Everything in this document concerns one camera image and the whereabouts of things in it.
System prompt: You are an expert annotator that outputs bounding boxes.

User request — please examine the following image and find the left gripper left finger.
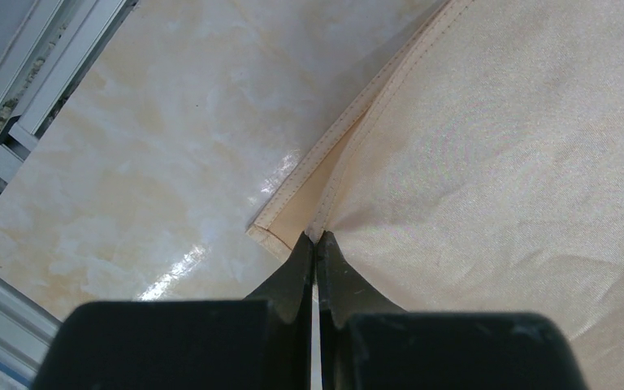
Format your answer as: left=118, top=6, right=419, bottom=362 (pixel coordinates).
left=32, top=235, right=314, bottom=389

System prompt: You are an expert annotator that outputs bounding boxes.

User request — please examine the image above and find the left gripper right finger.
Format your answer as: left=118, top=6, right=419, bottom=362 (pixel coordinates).
left=316, top=232, right=587, bottom=389

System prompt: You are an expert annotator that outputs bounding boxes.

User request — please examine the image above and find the peach cloth napkin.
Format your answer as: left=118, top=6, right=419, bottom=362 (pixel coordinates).
left=248, top=1, right=624, bottom=389

